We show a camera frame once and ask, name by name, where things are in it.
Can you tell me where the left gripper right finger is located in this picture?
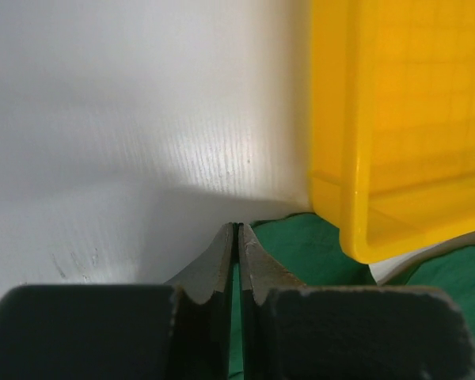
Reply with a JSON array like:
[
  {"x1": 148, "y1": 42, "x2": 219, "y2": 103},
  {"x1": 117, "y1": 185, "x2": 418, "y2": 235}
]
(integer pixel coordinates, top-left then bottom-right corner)
[{"x1": 237, "y1": 225, "x2": 475, "y2": 379}]

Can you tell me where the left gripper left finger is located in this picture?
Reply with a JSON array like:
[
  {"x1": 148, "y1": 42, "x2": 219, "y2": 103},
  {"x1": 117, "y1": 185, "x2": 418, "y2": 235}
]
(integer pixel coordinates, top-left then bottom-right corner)
[{"x1": 0, "y1": 223, "x2": 236, "y2": 379}]

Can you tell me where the green t-shirt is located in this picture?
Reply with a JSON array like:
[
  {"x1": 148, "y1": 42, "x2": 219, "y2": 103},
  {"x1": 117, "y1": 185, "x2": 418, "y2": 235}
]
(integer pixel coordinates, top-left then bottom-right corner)
[{"x1": 227, "y1": 211, "x2": 475, "y2": 380}]

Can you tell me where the yellow plastic tray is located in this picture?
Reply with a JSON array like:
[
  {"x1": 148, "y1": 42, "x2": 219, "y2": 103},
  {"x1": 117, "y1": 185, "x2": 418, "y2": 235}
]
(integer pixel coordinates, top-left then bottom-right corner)
[{"x1": 310, "y1": 1, "x2": 475, "y2": 264}]

